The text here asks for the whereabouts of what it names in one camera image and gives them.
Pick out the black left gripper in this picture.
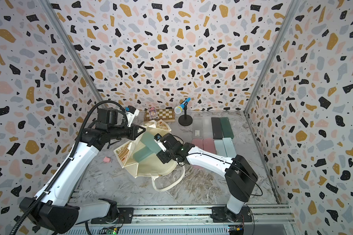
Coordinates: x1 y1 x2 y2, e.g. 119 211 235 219
109 122 147 141

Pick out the blue grey pencil case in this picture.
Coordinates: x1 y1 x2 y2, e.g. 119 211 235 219
140 132 162 154

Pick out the cream floral canvas tote bag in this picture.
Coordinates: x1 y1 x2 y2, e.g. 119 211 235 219
114 120 185 192

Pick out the grey barcoded pencil case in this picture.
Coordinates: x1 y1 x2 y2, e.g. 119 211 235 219
192 117 204 139

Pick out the pink pencil case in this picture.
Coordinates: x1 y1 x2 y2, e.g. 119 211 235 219
203 138 217 154
192 139 204 169

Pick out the translucent white pencil case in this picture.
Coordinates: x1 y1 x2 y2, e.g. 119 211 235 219
203 116 213 139

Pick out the light teal pencil case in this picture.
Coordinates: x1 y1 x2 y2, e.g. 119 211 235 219
214 140 227 157
222 137 237 158

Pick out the black pencil case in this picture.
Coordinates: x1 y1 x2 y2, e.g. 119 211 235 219
211 117 223 140

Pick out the dark green pencil case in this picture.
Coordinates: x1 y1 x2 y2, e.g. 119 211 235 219
220 117 234 139

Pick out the teal green pencil case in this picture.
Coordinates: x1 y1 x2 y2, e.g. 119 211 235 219
133 147 154 163

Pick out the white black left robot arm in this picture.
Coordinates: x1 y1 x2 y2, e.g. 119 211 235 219
16 106 145 234

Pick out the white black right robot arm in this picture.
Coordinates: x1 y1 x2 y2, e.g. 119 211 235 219
154 134 258 222

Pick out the purple card box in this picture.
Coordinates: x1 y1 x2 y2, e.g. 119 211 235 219
148 107 158 120

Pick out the black microphone stand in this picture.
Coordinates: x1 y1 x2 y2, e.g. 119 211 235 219
178 105 193 126

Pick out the wooden chess board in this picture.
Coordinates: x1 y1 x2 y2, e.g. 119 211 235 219
144 107 176 122

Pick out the small pink pig toy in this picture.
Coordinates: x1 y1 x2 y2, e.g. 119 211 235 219
104 157 111 163

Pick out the blue toy microphone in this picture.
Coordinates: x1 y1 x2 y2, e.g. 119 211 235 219
174 98 191 114

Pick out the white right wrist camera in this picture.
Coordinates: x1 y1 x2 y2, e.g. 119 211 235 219
154 133 162 142

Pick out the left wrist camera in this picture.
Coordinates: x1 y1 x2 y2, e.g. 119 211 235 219
125 105 139 127

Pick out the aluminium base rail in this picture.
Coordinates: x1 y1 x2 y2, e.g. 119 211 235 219
67 204 299 235

